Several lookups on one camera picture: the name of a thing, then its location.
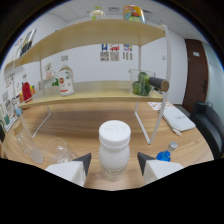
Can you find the blue liquid bottle grey cap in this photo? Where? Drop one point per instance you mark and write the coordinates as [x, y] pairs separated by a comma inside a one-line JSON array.
[[165, 155]]

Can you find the multicoloured poster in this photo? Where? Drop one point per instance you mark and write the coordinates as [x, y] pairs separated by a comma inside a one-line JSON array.
[[127, 48]]

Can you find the blue poster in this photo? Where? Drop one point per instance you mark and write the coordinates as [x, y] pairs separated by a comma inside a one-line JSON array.
[[104, 47]]

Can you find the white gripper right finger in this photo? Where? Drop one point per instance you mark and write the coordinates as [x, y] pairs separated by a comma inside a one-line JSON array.
[[158, 169]]

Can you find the black and white code sheet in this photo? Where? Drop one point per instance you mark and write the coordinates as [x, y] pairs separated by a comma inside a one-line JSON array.
[[114, 56], [104, 56], [127, 56]]

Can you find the white flower vase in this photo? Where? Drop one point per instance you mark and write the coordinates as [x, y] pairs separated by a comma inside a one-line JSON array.
[[49, 69]]

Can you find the red liquid glass bottle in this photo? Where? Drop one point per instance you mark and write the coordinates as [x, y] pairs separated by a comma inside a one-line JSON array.
[[26, 91]]

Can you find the two-tier wooden shelf rack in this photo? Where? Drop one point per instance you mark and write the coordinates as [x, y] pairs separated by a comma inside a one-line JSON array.
[[96, 33]]

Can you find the green potted plant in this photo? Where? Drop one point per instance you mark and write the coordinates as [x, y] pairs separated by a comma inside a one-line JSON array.
[[55, 82]]

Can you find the black muddler wooden end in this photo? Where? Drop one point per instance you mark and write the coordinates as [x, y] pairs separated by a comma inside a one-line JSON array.
[[158, 83]]

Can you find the black armchair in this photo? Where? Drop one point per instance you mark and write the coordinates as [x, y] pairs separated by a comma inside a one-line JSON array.
[[208, 130]]

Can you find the clear bottle green cap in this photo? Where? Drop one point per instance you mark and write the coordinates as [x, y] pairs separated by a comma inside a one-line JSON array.
[[97, 14]]

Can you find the round glass with ice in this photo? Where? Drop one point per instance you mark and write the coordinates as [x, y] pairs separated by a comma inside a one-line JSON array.
[[60, 151]]

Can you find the white kitchen scale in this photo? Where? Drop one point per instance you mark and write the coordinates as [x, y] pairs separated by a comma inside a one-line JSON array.
[[9, 121]]

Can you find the white and blue cup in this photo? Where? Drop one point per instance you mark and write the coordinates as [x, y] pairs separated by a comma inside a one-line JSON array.
[[18, 111]]

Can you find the white milk bottle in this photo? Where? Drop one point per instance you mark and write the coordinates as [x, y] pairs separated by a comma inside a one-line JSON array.
[[114, 153]]

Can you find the red poster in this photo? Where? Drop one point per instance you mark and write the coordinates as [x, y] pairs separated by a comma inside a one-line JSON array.
[[114, 47]]

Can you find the printed paper sheet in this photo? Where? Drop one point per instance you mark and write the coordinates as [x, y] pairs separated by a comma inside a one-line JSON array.
[[156, 105]]

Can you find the brown door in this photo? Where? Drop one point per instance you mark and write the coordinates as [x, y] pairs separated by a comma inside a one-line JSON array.
[[196, 76]]

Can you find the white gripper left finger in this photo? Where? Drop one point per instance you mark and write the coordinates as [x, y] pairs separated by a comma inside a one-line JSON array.
[[71, 170]]

